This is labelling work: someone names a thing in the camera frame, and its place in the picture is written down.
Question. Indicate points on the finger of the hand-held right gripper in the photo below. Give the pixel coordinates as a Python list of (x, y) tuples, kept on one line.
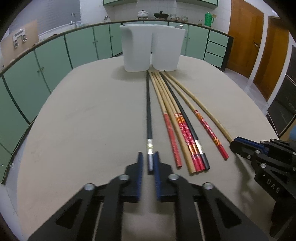
[(241, 150), (249, 141)]

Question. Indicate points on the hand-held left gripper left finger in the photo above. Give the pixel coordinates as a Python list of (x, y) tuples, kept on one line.
[(139, 178)]

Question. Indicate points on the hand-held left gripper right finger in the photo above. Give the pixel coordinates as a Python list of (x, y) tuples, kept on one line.
[(158, 178)]

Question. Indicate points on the red-ended bamboo chopstick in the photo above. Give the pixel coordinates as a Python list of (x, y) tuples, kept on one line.
[(171, 139), (185, 139), (209, 133), (190, 139)]

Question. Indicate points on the plain bamboo chopstick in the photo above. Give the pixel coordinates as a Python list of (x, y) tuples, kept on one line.
[(217, 120), (184, 150)]

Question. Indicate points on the black chopstick with silver end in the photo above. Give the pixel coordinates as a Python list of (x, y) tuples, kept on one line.
[(176, 99), (149, 111)]

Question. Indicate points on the white two-compartment utensil holder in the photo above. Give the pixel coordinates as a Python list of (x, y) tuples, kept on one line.
[(136, 51)]

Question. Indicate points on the black cabinet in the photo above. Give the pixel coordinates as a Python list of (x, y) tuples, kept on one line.
[(283, 104)]

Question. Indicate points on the wooden door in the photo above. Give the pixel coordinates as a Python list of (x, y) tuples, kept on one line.
[(272, 62), (245, 39)]

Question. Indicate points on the green drawer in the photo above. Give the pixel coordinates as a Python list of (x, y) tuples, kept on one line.
[(216, 49), (218, 38), (214, 59)]

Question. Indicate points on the green thermos flask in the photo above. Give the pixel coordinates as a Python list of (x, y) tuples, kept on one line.
[(208, 18)]

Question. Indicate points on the green base cabinets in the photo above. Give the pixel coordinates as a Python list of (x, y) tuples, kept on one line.
[(53, 58)]

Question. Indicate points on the black wok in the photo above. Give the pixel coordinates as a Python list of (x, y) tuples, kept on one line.
[(161, 15)]

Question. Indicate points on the small steel water tap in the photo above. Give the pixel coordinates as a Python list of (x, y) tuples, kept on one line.
[(106, 18)]

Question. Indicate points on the white cooking pot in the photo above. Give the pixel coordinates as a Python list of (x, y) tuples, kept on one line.
[(142, 14)]

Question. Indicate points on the steel sink faucet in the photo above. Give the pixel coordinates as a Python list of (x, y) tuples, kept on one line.
[(74, 18)]

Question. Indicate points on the green upper cabinets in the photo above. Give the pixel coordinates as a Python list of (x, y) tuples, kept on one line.
[(120, 1)]

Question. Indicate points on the grey window blind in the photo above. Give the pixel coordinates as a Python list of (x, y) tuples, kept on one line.
[(57, 16)]

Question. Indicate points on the cardboard board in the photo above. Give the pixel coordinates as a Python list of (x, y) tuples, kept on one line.
[(30, 30)]

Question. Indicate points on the white bracket on cardboard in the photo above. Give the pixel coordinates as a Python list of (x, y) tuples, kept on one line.
[(19, 34)]

